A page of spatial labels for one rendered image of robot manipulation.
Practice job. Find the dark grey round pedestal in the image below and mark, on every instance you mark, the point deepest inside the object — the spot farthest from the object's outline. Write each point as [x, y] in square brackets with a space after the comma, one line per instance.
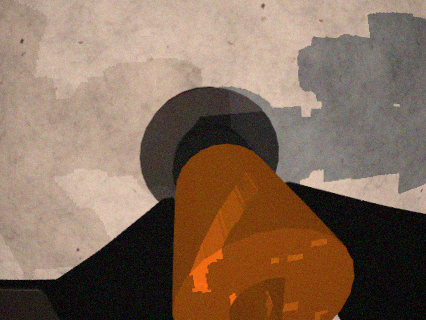
[196, 119]

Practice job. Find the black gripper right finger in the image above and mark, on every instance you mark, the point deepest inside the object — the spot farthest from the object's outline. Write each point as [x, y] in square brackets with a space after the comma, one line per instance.
[388, 248]

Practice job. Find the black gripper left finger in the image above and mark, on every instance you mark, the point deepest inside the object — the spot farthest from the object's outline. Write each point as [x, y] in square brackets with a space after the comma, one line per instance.
[131, 278]

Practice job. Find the orange knob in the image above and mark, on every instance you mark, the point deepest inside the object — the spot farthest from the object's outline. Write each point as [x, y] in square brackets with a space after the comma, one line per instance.
[247, 248]

